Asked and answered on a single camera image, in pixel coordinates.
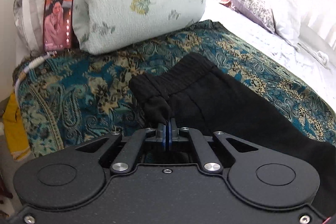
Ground black pants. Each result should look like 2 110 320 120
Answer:
129 53 335 215

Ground teal paisley bed cover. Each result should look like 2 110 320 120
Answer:
16 20 335 157

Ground yellow cloth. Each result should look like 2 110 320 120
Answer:
2 92 31 162

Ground purple floral pillow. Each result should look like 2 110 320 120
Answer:
230 0 275 34

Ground smartphone with red screen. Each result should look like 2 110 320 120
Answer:
43 0 74 52

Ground white pillow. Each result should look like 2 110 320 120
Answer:
272 0 335 53

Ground grey striped pillow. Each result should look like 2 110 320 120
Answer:
13 0 45 55

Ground white bed sheet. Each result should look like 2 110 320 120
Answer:
201 0 335 110

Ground white charging cable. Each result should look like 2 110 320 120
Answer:
14 52 57 106

